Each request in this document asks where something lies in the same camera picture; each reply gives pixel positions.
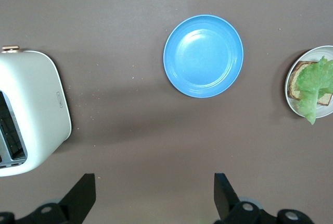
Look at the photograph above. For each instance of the beige plate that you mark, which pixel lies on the beige plate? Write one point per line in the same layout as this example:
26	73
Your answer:
312	54

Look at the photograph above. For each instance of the white toaster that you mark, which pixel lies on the white toaster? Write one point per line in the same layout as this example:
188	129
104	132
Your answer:
39	104

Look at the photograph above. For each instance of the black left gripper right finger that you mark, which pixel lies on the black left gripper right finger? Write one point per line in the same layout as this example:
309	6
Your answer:
226	208

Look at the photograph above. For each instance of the brown bread slice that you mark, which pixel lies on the brown bread slice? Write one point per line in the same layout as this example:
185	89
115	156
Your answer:
295	83

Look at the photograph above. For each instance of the green lettuce leaf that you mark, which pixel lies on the green lettuce leaf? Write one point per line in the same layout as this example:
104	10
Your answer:
314	86

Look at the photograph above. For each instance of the blue plate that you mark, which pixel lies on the blue plate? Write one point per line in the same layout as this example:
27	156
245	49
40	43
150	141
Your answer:
203	56

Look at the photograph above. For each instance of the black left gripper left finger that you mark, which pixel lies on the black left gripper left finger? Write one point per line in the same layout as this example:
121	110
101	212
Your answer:
78	203

